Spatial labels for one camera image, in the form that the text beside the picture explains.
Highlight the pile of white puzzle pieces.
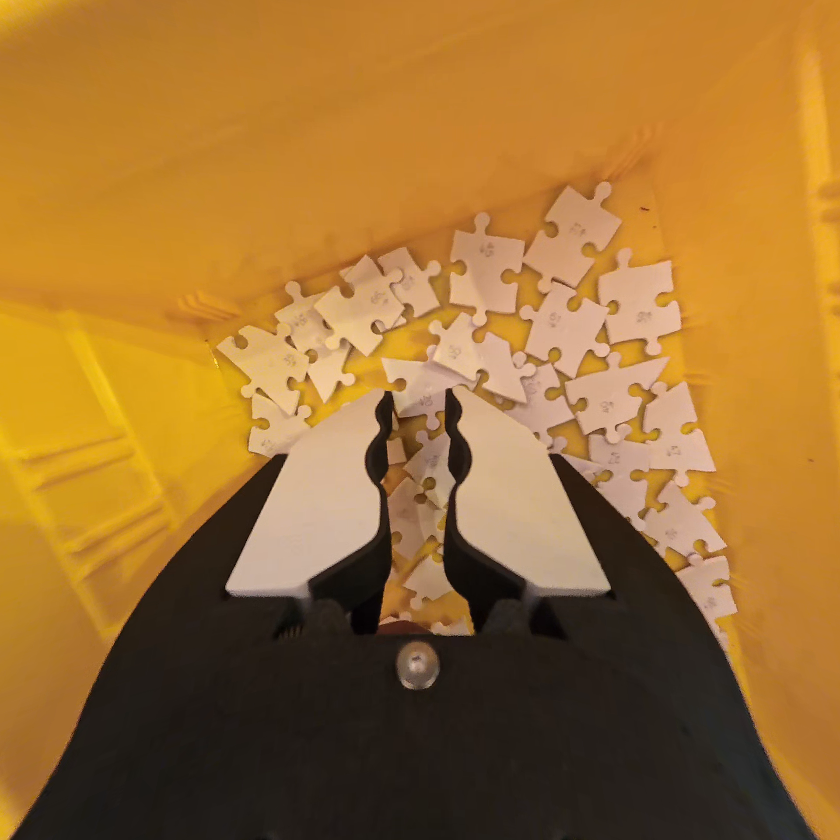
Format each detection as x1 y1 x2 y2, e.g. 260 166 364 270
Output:
215 180 737 652

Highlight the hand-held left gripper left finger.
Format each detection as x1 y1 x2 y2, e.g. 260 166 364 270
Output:
225 388 395 635

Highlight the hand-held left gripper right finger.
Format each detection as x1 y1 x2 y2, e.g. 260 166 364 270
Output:
443 385 613 635

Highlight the yellow plastic bin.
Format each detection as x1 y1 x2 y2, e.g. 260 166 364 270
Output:
0 0 840 840

